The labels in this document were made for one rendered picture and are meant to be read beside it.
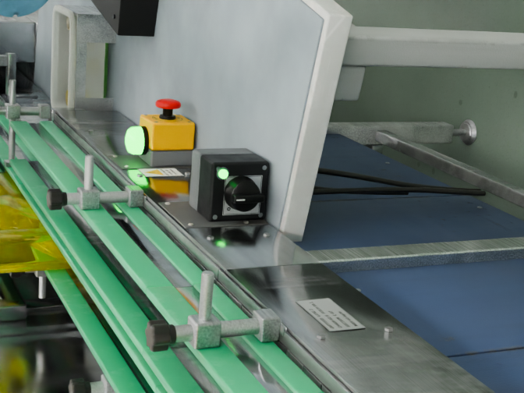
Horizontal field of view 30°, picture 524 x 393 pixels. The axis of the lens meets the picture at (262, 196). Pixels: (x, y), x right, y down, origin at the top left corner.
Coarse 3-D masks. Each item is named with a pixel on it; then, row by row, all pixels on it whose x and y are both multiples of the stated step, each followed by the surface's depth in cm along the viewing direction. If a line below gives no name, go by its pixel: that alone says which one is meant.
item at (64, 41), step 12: (60, 12) 203; (72, 12) 190; (60, 24) 204; (72, 24) 189; (60, 36) 205; (72, 36) 190; (60, 48) 206; (72, 48) 191; (60, 60) 206; (72, 60) 191; (60, 72) 207; (72, 72) 192; (60, 84) 208; (72, 84) 192; (60, 96) 208; (72, 96) 193
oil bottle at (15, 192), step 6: (0, 174) 189; (6, 174) 190; (0, 180) 185; (6, 180) 185; (12, 180) 185; (0, 186) 183; (6, 186) 181; (12, 186) 181; (0, 192) 183; (6, 192) 179; (12, 192) 178; (18, 192) 178; (24, 198) 175
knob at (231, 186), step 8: (240, 176) 125; (232, 184) 124; (240, 184) 123; (248, 184) 124; (224, 192) 125; (232, 192) 123; (240, 192) 124; (248, 192) 124; (256, 192) 124; (232, 200) 123; (240, 200) 123; (248, 200) 123; (256, 200) 123; (232, 208) 126; (240, 208) 124; (248, 208) 125
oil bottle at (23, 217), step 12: (0, 204) 169; (12, 204) 169; (24, 204) 169; (0, 216) 169; (12, 216) 167; (24, 216) 165; (36, 216) 164; (0, 228) 169; (12, 228) 168; (24, 228) 166
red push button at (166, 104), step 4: (160, 100) 152; (164, 100) 152; (168, 100) 152; (172, 100) 153; (156, 104) 152; (160, 104) 151; (164, 104) 151; (168, 104) 151; (172, 104) 151; (176, 104) 152; (180, 104) 152; (164, 108) 152; (168, 108) 151; (172, 108) 151; (176, 108) 152; (164, 112) 153; (168, 112) 152; (172, 112) 153
